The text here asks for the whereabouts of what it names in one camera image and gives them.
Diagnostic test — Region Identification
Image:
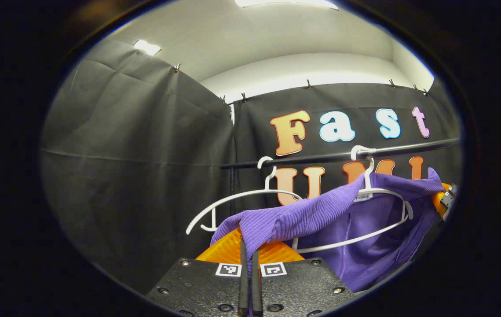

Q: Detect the black backdrop cloth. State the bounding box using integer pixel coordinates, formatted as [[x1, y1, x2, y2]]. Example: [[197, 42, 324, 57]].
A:
[[40, 39, 462, 295]]

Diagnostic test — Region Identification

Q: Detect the black clothes rack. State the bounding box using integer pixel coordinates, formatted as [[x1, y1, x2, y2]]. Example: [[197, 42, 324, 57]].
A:
[[219, 138, 461, 217]]

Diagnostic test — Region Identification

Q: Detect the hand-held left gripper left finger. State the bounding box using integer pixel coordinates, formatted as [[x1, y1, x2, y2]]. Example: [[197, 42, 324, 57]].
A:
[[147, 228, 251, 317]]

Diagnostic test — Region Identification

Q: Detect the row of small backdrop clips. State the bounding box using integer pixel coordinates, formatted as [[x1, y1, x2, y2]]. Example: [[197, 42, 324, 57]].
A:
[[173, 62, 431, 104]]

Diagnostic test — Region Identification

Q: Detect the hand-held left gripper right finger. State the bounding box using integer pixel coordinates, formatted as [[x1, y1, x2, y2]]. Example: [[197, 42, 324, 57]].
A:
[[251, 241, 358, 317]]

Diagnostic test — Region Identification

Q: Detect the purple corduroy jacket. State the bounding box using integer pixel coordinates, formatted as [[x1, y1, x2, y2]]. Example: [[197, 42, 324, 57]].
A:
[[210, 167, 446, 293]]

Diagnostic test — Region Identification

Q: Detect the rectangular ceiling light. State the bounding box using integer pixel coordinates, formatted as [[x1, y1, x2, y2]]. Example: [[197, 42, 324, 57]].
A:
[[133, 40, 162, 56]]

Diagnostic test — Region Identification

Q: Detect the white plastic hanger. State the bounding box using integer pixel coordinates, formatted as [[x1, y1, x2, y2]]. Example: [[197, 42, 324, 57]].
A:
[[292, 145, 414, 254], [186, 156, 303, 235]]

